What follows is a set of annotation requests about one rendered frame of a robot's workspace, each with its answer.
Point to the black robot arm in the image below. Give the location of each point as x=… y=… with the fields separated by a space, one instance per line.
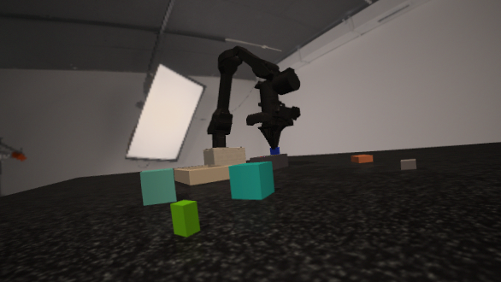
x=276 y=82

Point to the blue fuse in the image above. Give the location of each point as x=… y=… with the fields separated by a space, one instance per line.
x=276 y=151

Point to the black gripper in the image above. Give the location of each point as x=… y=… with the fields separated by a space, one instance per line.
x=271 y=126

